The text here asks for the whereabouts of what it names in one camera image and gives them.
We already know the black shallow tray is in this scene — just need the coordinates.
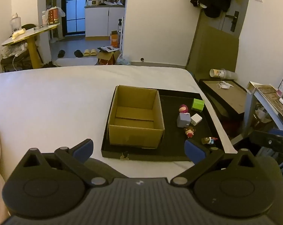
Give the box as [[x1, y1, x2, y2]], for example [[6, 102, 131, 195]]
[[101, 88, 224, 162]]

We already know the white kitchen cabinet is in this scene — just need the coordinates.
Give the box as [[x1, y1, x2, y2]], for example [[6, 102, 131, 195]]
[[85, 6, 125, 38]]

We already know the dark cluttered chair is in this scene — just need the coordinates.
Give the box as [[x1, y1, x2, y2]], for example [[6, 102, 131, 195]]
[[0, 44, 42, 72]]

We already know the dark side table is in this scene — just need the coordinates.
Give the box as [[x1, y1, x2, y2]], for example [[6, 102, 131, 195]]
[[199, 79, 247, 120]]

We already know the cream plastic object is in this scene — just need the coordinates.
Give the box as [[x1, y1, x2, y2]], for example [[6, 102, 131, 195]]
[[12, 28, 26, 40]]

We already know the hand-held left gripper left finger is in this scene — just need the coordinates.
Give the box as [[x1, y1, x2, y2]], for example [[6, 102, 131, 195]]
[[20, 139, 109, 188]]

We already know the white face mask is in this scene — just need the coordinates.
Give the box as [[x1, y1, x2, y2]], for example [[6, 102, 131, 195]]
[[216, 81, 236, 89]]

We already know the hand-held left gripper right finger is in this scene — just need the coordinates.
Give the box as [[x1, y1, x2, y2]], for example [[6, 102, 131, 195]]
[[171, 139, 261, 185]]

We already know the black chair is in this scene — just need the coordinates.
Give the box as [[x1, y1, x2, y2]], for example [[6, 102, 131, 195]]
[[249, 129, 283, 160]]

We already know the blue and white figurine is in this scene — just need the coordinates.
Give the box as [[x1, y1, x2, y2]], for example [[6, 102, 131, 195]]
[[201, 136, 219, 145]]

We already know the clear water bottle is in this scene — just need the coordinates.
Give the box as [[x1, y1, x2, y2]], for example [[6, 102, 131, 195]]
[[10, 13, 22, 32]]

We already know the magenta-haired figurine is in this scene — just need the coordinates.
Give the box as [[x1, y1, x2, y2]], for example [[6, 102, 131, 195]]
[[178, 104, 191, 114]]

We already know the round yellow-legged table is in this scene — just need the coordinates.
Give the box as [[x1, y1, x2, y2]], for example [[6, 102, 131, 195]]
[[1, 25, 60, 69]]

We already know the grey door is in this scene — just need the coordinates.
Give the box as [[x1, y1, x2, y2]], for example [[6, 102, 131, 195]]
[[202, 0, 252, 38]]

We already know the white charger plug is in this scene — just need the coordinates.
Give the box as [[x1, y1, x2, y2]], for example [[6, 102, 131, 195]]
[[190, 113, 202, 126]]

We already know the black door handle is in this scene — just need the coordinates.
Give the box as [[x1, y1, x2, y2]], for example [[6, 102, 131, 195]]
[[225, 11, 239, 31]]

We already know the open brown shipping box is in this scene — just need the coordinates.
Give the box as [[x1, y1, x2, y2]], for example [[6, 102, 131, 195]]
[[97, 46, 121, 65]]

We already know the black-framed glass door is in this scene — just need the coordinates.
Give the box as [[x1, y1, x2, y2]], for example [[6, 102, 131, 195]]
[[62, 0, 88, 37]]

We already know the grey shelf unit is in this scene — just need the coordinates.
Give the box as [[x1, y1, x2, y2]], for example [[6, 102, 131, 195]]
[[243, 62, 283, 143]]

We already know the brown printed carton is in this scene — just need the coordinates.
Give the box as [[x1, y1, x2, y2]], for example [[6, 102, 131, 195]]
[[48, 7, 60, 25]]

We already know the cardboard box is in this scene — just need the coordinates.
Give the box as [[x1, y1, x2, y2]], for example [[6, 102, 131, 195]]
[[108, 85, 165, 149]]

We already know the lavender block toy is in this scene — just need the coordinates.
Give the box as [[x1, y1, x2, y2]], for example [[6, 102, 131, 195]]
[[176, 112, 191, 128]]

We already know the brown-haired small figurine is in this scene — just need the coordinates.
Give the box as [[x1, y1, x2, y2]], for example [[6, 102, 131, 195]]
[[184, 126, 197, 138]]

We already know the white plastic bag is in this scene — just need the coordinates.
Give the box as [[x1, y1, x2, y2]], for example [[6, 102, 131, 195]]
[[45, 6, 66, 17]]

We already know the green cube toy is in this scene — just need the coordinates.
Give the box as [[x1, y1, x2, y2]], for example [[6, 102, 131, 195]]
[[191, 98, 205, 112]]

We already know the flattened cardboard sheet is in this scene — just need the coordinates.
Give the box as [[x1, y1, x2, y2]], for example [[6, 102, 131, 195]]
[[186, 16, 240, 80]]

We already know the stack of paper cups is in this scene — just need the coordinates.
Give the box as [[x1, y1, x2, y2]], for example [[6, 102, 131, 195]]
[[209, 68, 238, 80]]

